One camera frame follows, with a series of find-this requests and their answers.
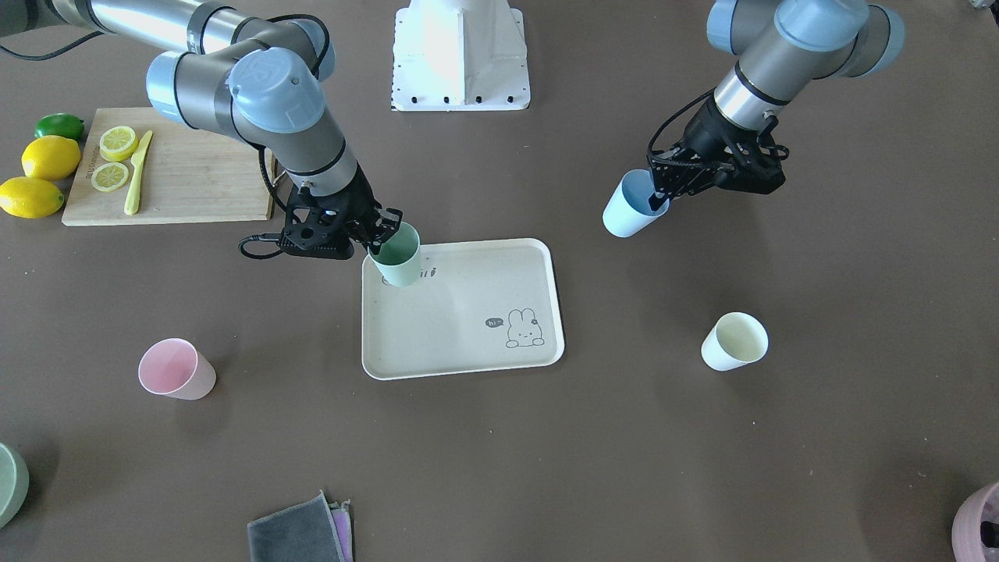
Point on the lower lemon slice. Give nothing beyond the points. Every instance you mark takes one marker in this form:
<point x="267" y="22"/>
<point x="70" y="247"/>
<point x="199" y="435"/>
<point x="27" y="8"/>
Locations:
<point x="110" y="176"/>

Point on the green lime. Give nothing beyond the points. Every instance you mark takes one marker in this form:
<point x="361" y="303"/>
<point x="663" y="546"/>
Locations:
<point x="60" y="124"/>

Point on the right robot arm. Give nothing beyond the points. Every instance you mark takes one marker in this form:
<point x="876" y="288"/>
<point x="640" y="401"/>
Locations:
<point x="257" y="81"/>

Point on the green plastic bowl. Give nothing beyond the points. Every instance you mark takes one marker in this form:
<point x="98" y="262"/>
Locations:
<point x="15" y="480"/>

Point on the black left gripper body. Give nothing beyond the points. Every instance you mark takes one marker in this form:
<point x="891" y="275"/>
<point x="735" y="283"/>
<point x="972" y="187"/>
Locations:
<point x="709" y="133"/>

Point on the pink bucket with ice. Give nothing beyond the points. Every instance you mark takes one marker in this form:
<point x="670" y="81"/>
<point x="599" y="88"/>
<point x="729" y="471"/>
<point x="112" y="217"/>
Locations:
<point x="974" y="528"/>

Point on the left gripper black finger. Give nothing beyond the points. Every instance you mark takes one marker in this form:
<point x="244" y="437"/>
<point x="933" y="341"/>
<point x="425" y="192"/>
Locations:
<point x="658" y="202"/>

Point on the green plastic cup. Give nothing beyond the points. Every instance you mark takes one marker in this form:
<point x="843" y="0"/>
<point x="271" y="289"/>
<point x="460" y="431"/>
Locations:
<point x="398" y="259"/>

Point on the cream rabbit serving tray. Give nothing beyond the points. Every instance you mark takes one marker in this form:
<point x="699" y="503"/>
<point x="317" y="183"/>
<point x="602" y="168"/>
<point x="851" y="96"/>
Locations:
<point x="477" y="306"/>

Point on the whole lemon lower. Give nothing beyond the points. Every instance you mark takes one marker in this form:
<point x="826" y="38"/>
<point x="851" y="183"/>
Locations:
<point x="30" y="198"/>

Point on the pink plastic cup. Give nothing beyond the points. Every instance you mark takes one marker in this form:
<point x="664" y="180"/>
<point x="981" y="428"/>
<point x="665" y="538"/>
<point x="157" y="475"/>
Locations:
<point x="175" y="368"/>

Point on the cream plastic cup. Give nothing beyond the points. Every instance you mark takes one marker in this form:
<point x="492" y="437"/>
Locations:
<point x="736" y="339"/>

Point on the blue plastic cup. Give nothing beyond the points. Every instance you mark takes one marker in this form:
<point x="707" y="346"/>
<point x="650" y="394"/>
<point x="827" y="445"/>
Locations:
<point x="627" y="211"/>

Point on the grey folded cloth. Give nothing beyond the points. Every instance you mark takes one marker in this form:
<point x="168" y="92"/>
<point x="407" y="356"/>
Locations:
<point x="304" y="532"/>

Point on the upper lemon slice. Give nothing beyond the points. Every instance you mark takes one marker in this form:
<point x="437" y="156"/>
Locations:
<point x="118" y="143"/>

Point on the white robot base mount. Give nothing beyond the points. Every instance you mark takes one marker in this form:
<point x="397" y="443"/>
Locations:
<point x="459" y="56"/>

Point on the whole lemon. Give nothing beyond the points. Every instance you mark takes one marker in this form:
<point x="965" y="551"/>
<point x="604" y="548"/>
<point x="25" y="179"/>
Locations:
<point x="51" y="158"/>
<point x="30" y="198"/>

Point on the lemon slice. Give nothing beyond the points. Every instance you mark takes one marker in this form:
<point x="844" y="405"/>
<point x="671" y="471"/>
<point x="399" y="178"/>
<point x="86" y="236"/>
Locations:
<point x="110" y="176"/>
<point x="118" y="143"/>

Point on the whole lemon upper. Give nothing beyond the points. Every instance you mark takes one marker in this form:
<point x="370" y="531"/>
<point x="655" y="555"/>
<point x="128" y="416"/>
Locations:
<point x="51" y="158"/>

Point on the purple folded cloth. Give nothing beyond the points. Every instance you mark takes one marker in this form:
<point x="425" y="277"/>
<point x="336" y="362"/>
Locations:
<point x="342" y="519"/>

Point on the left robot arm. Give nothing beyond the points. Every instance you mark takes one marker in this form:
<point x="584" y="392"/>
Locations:
<point x="780" y="47"/>

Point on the yellow plastic knife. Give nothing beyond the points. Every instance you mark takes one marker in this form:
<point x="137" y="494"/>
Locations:
<point x="137" y="159"/>

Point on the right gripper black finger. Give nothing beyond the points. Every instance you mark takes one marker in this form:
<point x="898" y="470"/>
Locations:
<point x="378" y="226"/>

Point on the wooden cutting board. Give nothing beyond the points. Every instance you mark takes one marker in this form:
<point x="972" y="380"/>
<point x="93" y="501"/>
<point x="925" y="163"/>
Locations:
<point x="191" y="176"/>

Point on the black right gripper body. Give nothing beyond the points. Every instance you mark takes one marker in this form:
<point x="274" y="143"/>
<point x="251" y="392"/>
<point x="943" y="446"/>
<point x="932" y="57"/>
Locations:
<point x="360" y="200"/>

